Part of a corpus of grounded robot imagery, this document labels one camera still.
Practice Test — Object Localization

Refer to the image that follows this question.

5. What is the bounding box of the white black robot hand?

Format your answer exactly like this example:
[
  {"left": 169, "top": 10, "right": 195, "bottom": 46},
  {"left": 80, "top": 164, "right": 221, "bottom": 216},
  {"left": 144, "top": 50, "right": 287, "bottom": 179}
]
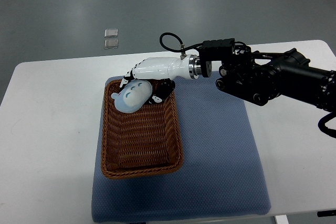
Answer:
[{"left": 119, "top": 56, "right": 198, "bottom": 104}]

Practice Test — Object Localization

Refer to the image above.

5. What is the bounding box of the blue plush toy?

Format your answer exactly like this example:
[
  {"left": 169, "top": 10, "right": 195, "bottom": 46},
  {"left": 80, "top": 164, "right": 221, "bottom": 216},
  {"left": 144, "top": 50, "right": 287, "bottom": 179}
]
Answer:
[{"left": 111, "top": 80, "right": 152, "bottom": 113}]

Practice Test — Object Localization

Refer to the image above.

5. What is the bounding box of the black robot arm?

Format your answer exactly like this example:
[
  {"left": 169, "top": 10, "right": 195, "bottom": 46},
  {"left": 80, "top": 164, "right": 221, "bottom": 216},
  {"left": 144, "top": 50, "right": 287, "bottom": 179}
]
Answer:
[{"left": 191, "top": 38, "right": 335, "bottom": 137}]

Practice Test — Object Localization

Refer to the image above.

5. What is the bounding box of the brown wicker basket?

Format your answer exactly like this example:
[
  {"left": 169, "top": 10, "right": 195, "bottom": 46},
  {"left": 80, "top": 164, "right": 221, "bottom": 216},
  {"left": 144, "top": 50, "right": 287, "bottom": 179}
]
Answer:
[{"left": 100, "top": 77, "right": 184, "bottom": 179}]

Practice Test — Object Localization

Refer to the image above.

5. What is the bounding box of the lower floor metal plate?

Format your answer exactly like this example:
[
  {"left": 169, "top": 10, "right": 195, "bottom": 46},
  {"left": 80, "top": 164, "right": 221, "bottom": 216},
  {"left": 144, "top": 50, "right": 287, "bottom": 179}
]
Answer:
[{"left": 104, "top": 39, "right": 119, "bottom": 49}]

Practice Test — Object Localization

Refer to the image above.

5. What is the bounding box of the floor metal plate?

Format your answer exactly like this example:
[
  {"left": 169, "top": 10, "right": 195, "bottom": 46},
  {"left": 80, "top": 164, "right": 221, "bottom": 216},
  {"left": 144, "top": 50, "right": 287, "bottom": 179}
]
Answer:
[
  {"left": 104, "top": 28, "right": 118, "bottom": 38},
  {"left": 104, "top": 39, "right": 119, "bottom": 49}
]

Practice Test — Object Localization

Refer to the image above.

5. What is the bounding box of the upper floor metal plate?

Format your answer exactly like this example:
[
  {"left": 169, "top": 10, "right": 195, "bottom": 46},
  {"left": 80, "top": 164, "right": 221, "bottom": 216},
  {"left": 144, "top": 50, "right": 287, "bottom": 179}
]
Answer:
[{"left": 104, "top": 28, "right": 118, "bottom": 38}]

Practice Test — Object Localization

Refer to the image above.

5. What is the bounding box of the blue fabric mat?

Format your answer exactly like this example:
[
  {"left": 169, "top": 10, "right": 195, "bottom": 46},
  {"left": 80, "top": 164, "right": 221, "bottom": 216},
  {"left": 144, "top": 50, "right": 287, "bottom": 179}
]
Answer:
[{"left": 91, "top": 73, "right": 271, "bottom": 223}]

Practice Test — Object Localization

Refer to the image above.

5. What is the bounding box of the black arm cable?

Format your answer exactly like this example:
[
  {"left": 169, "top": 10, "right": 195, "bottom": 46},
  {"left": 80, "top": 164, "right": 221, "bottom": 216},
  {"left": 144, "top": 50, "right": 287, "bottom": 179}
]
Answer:
[{"left": 159, "top": 33, "right": 203, "bottom": 60}]

